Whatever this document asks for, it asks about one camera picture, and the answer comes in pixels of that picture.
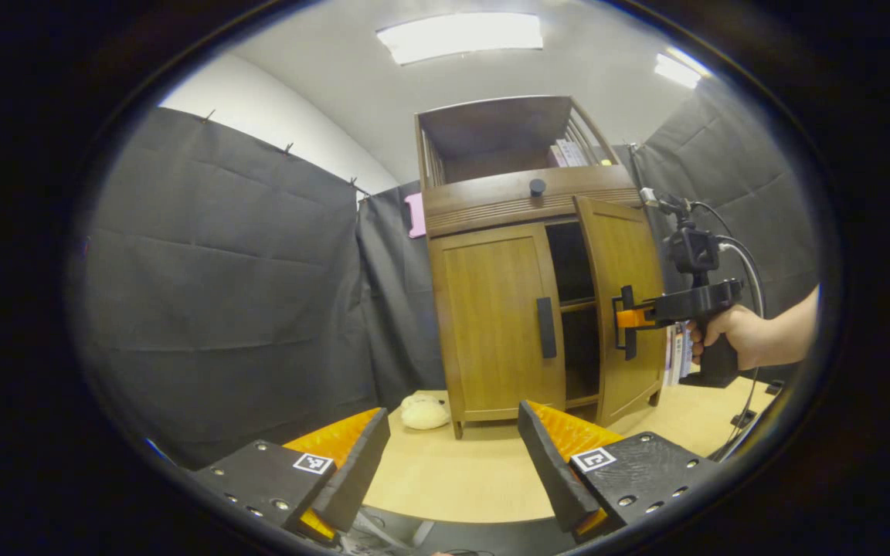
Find wooden double-door shoe cabinet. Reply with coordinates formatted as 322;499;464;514
414;95;668;439

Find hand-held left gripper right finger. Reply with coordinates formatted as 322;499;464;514
518;399;718;544

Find pink and white shelf books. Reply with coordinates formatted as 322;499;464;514
547;139;589;168

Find black backdrop cloth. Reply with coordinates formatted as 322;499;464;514
78;77;820;468

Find wooden shoe cabinet door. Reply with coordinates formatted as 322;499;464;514
573;195;668;428
427;222;567;423

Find white plush toy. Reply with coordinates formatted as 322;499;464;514
401;392;451;430

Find small rectangular ceiling light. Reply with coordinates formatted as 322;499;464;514
654;48;712;90

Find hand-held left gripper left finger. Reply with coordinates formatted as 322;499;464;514
186;407;390;545

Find large rectangular ceiling light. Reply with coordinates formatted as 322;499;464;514
376;12;544;66

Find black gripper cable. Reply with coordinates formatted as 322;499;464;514
691;202;767;463

